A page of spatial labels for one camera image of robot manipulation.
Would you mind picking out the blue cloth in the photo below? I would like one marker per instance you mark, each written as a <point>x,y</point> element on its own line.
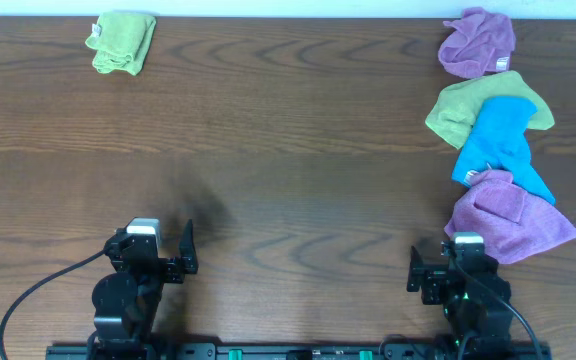
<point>497,141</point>

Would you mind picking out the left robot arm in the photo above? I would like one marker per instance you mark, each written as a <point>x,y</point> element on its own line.
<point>127,300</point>

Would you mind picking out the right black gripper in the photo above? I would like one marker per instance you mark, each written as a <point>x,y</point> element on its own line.
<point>433,279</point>

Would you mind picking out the folded green cloth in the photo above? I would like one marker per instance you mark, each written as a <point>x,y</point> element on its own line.
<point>121,41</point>

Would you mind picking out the olive green cloth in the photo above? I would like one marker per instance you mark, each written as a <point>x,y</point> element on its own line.
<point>458,105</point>

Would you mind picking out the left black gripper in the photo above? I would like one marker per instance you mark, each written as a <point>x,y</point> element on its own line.
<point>175,268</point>

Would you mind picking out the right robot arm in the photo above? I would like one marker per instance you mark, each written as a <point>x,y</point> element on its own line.
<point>474,299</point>

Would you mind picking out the purple microfiber cloth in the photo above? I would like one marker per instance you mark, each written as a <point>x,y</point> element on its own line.
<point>513,223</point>

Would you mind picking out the crumpled purple cloth top right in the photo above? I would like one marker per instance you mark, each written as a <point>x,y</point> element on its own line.
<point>480,42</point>

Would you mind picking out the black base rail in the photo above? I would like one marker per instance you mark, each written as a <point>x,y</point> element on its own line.
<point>210,351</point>

